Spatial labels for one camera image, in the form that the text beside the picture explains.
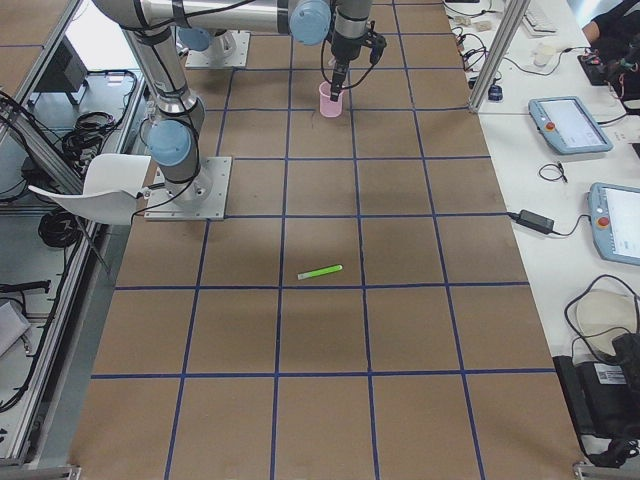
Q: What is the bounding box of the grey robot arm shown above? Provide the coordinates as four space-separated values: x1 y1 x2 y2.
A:
172 1 387 102
95 1 246 209

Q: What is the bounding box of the green pen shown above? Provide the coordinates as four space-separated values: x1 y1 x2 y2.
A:
297 264 343 281

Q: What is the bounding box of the teach pendant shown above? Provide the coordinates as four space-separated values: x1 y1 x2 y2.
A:
528 96 613 155
587 182 639 266

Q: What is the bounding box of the teach pendant near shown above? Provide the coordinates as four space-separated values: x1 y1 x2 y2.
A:
587 182 639 266

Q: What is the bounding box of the black power adapter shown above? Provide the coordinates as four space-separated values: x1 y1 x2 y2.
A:
507 209 554 235

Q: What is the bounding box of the teach pendant far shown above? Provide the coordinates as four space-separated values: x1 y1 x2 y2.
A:
528 96 613 155

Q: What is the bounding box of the aluminium frame post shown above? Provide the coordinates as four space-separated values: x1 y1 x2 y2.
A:
468 0 530 113

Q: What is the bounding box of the pink mesh cup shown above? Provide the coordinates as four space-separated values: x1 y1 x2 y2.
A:
318 81 343 118

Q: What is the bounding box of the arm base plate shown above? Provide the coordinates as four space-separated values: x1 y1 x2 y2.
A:
143 157 232 221
179 28 250 70

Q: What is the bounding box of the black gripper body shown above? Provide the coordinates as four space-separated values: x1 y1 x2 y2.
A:
331 28 386 65

